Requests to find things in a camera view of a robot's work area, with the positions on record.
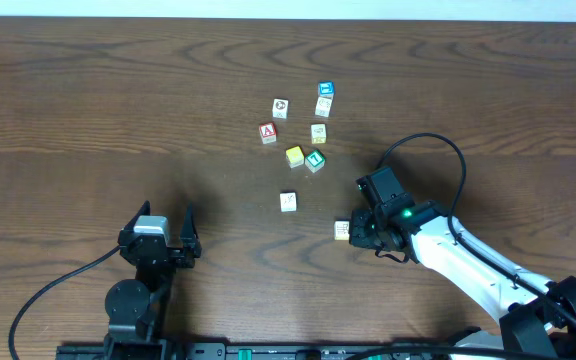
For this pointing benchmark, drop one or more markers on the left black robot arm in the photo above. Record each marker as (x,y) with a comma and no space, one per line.
(137,307)

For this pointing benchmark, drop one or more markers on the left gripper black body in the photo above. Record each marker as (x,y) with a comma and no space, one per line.
(178,253)

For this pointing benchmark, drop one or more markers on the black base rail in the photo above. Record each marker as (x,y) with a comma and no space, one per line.
(208,351)

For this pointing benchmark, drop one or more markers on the green number 7 block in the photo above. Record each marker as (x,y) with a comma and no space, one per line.
(315,161)

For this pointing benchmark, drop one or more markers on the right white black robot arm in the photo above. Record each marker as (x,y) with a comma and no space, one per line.
(536,315)

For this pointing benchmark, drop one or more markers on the blue top wooden block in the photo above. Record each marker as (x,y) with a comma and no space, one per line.
(326,89)

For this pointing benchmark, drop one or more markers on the plain front wooden block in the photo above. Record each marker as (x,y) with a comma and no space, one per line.
(288,202)

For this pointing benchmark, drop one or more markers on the gift picture wooden block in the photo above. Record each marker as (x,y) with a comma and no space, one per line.
(341,230)

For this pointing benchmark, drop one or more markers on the yellow top wooden block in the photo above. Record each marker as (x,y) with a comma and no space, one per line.
(295,156)

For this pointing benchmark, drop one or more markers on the soccer ball picture block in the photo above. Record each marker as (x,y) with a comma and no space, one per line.
(280,108)

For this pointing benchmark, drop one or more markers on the yellow sided picture block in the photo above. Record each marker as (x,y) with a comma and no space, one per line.
(318,134)

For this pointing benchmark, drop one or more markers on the plain block beside blue block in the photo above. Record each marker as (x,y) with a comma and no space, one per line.
(323,107)

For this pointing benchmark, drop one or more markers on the red letter A block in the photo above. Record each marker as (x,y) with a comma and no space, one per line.
(268,133)

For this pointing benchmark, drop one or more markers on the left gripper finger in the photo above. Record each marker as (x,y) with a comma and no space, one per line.
(188,234)
(144,210)

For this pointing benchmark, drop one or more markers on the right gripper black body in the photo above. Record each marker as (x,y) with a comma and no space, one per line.
(365,231)

